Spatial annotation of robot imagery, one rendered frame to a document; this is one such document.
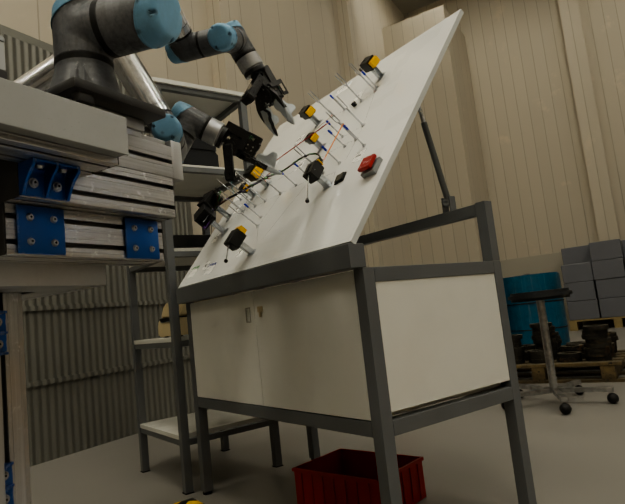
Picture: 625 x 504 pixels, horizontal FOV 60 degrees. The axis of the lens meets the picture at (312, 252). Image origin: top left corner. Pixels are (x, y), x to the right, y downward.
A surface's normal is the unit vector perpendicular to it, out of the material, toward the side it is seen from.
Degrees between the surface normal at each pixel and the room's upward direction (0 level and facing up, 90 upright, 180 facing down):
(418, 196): 90
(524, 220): 90
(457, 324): 90
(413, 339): 90
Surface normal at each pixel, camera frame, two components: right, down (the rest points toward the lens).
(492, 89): -0.51, -0.04
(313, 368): -0.80, 0.02
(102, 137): 0.85, -0.15
